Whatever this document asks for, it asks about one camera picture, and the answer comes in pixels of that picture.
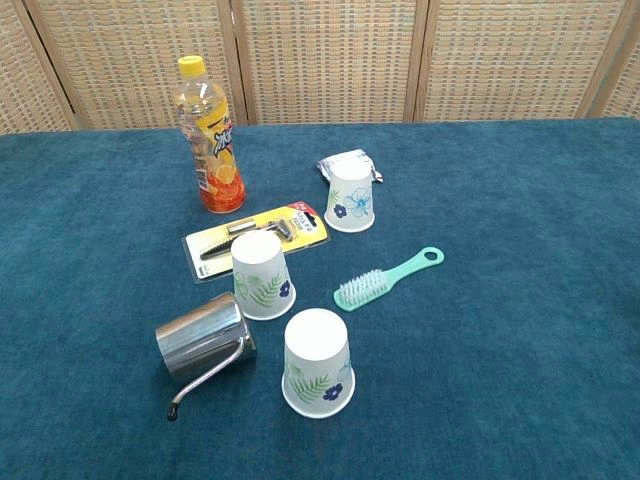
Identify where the paper cup green fern print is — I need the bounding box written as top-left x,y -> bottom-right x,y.
230,231 -> 297,322
281,308 -> 356,420

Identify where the white foil packet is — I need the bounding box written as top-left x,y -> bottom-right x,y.
316,148 -> 385,184

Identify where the woven wooden folding screen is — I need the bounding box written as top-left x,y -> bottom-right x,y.
0,0 -> 640,135

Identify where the stainless steel milk pitcher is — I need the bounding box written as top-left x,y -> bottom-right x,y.
154,291 -> 257,423

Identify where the iced tea bottle yellow cap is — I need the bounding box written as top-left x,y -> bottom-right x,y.
175,55 -> 247,215

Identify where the razor in yellow blister pack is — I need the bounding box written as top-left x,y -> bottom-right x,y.
181,200 -> 332,285

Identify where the paper cup large blue flower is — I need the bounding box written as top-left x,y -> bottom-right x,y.
323,159 -> 376,234

